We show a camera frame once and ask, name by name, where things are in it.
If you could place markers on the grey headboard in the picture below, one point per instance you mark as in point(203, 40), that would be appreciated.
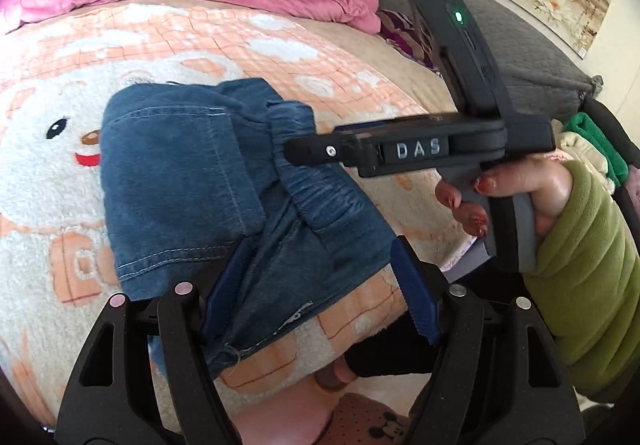
point(537, 74)

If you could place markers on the stack of folded clothes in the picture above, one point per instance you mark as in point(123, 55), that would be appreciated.
point(596, 138)

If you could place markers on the right hand red nails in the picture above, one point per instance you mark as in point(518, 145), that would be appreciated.
point(548, 183)

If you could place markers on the blue denim pants lace hem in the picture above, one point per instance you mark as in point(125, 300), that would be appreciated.
point(189, 170)

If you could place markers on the striped purple pillow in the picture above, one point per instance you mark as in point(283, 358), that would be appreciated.
point(400, 32)

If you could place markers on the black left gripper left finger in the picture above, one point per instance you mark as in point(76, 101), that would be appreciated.
point(141, 376)

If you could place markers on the orange bear plush blanket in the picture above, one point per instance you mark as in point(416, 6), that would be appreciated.
point(57, 265)

